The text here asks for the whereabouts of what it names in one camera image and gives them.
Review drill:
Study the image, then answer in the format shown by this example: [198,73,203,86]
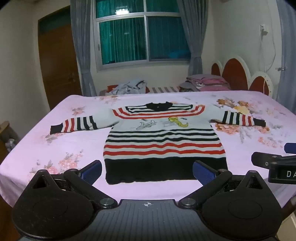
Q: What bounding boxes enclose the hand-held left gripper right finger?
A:
[179,160,269,209]

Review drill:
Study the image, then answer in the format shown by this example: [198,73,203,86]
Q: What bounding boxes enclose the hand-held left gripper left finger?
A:
[28,160,118,209]

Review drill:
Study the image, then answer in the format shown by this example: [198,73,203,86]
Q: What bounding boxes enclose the striped knit sweater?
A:
[50,102,266,185]

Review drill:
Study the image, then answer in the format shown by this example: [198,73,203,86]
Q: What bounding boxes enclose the pile of grey clothes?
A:
[107,79,148,95]

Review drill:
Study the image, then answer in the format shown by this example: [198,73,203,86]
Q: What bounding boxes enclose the pink floral bed sheet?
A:
[0,90,296,209]

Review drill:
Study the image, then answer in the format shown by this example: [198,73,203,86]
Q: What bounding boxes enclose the stack of folded pink blankets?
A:
[179,74,232,92]

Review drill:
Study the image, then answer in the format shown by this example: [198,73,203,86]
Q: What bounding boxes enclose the scalloped red white headboard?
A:
[211,54,274,96]

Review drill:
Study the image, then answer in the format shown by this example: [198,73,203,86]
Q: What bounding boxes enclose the grey white striped mat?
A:
[146,86,181,93]

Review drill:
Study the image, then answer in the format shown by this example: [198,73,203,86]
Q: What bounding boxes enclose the blue grey curtain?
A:
[276,0,296,109]

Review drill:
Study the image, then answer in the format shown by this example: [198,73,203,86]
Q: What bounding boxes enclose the brown wooden door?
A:
[38,6,82,110]

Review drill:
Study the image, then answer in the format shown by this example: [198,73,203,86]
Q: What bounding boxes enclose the sliding glass window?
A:
[94,0,192,72]

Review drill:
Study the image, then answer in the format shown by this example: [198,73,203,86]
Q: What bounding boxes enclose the white cable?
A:
[260,35,277,93]

